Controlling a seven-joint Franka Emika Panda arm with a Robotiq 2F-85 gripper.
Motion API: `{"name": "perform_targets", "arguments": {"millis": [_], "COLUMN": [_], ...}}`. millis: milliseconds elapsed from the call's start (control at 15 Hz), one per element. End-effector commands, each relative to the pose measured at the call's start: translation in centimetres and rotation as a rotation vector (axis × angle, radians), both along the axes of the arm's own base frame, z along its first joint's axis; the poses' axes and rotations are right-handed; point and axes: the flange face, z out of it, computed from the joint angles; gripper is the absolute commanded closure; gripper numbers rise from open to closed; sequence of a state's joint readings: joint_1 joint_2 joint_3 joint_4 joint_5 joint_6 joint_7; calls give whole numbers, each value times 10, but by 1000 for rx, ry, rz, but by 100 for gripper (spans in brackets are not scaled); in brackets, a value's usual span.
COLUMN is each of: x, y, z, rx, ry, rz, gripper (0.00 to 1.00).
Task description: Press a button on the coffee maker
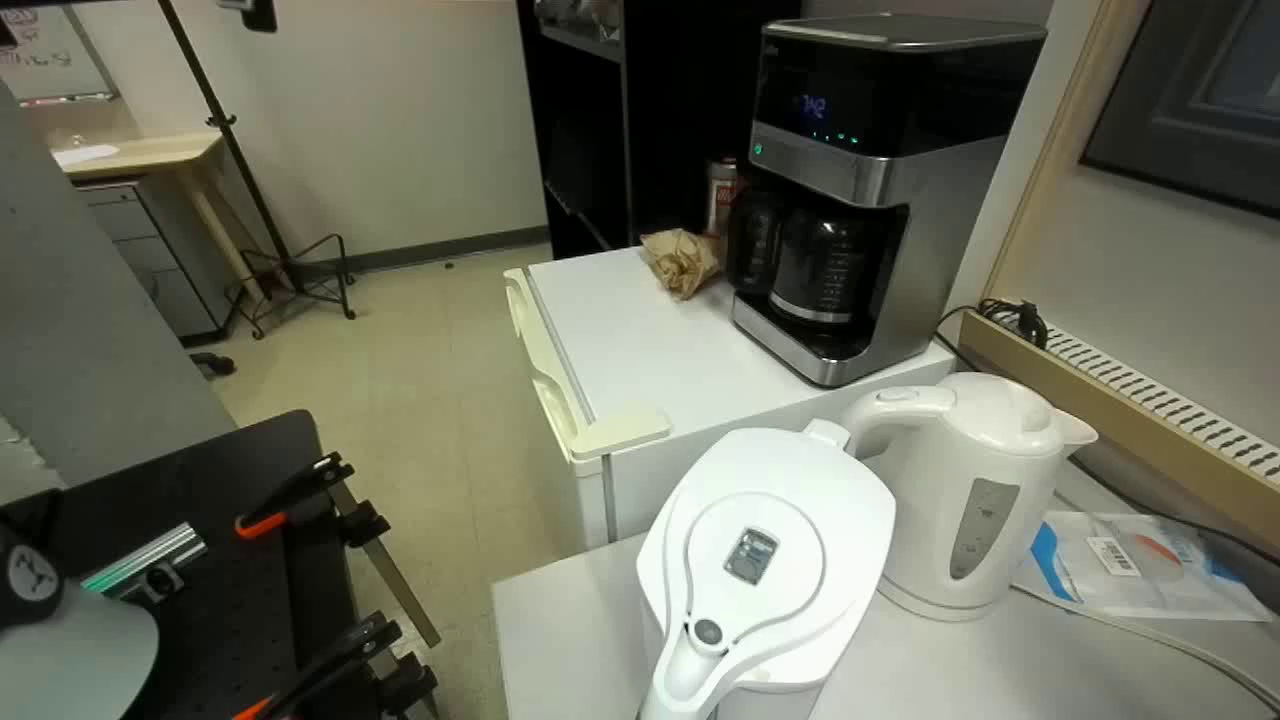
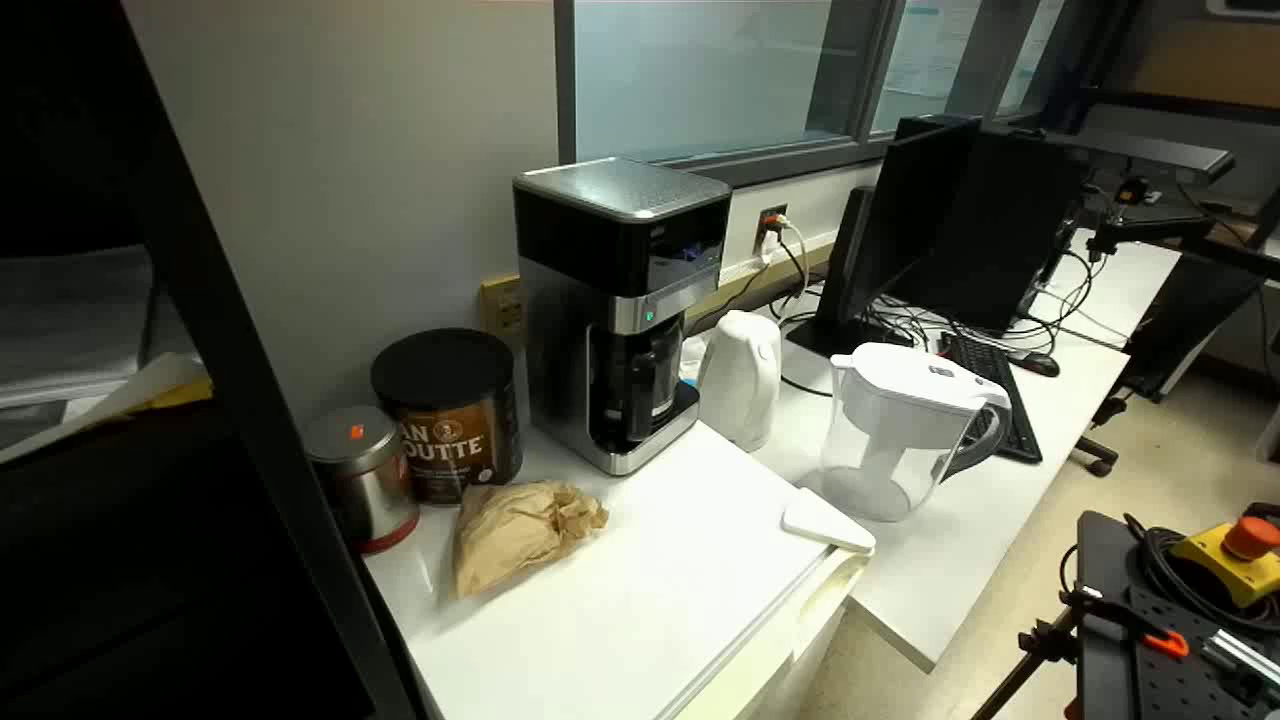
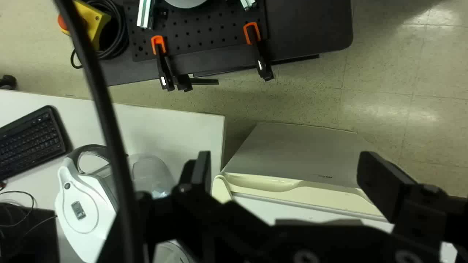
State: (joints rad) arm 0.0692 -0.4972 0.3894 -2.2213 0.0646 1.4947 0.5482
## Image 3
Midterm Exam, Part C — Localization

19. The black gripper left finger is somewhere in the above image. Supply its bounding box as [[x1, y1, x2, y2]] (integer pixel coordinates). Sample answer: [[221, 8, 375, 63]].
[[177, 149, 214, 197]]

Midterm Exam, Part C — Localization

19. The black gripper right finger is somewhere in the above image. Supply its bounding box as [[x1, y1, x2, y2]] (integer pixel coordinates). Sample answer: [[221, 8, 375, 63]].
[[357, 151, 468, 240]]

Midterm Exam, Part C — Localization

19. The white water filter pitcher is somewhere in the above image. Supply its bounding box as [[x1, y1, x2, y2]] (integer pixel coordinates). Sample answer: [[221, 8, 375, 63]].
[[53, 143, 180, 263]]

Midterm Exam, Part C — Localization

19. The orange black bar clamp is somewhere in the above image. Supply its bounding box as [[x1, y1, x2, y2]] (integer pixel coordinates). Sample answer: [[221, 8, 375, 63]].
[[150, 34, 221, 94], [242, 21, 275, 83]]

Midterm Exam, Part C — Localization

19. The silver metal cylinder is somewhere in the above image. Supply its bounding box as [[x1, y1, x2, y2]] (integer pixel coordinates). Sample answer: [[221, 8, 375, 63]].
[[135, 0, 158, 31]]

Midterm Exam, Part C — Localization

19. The black computer keyboard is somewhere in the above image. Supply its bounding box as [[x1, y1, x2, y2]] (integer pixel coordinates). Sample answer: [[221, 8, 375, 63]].
[[0, 104, 75, 183]]

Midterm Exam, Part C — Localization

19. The black pegboard cart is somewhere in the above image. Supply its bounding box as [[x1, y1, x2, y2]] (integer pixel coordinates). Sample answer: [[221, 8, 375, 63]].
[[78, 0, 356, 88]]

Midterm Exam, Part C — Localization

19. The yellow emergency stop box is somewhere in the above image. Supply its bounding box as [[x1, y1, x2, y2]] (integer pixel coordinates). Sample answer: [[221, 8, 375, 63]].
[[57, 0, 113, 50]]

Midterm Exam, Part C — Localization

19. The black chair base wheel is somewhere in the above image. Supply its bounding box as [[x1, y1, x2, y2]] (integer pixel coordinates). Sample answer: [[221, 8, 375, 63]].
[[0, 73, 19, 92]]

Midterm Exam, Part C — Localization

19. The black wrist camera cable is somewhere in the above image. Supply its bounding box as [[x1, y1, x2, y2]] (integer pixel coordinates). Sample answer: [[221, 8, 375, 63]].
[[52, 0, 147, 263]]

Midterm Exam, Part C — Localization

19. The coiled black cable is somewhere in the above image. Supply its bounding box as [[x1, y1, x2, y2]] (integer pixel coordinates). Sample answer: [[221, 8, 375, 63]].
[[71, 0, 132, 70]]

